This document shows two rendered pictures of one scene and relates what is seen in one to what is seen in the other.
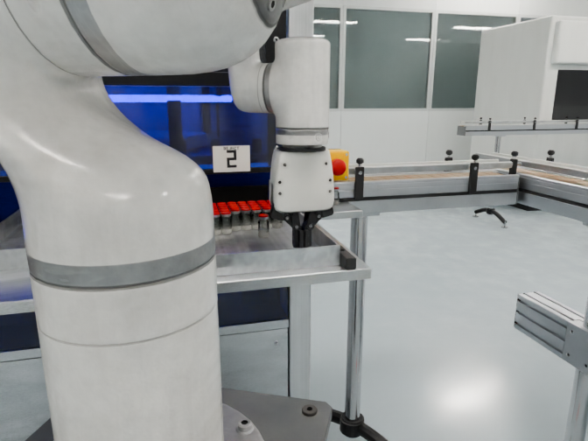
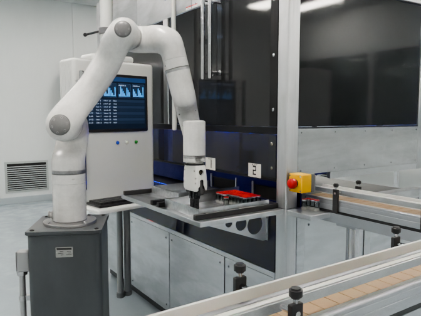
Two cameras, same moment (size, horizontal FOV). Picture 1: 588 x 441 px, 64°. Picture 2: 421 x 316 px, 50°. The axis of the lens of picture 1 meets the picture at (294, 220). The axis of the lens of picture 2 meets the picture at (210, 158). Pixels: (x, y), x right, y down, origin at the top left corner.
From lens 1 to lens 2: 1.62 m
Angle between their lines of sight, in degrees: 69
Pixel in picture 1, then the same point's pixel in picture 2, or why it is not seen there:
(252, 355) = not seen: hidden behind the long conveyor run
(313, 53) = (185, 126)
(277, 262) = (183, 209)
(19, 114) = (57, 146)
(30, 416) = (194, 270)
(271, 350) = not seen: hidden behind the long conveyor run
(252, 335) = (259, 274)
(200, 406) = (61, 202)
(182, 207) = (59, 163)
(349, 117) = not seen: outside the picture
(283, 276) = (178, 215)
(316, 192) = (191, 183)
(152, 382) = (54, 192)
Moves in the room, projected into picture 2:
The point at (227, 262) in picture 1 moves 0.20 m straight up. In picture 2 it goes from (173, 204) to (172, 154)
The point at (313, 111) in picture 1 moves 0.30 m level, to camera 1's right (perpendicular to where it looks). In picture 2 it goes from (185, 148) to (213, 155)
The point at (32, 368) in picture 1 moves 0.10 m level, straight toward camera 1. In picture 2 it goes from (196, 249) to (183, 253)
